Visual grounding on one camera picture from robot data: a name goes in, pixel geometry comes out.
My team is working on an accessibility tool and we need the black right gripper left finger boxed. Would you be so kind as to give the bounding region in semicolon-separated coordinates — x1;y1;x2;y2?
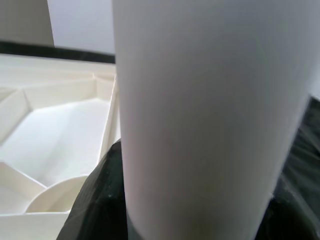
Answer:
56;139;131;240

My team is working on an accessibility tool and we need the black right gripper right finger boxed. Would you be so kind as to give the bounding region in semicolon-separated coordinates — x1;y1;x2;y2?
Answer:
254;189;320;240

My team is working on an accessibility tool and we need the white plastic table top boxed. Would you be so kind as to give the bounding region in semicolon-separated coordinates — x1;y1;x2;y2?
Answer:
0;53;123;240

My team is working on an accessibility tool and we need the white plastic table leg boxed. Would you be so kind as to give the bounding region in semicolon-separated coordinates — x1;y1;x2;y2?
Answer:
111;0;320;240

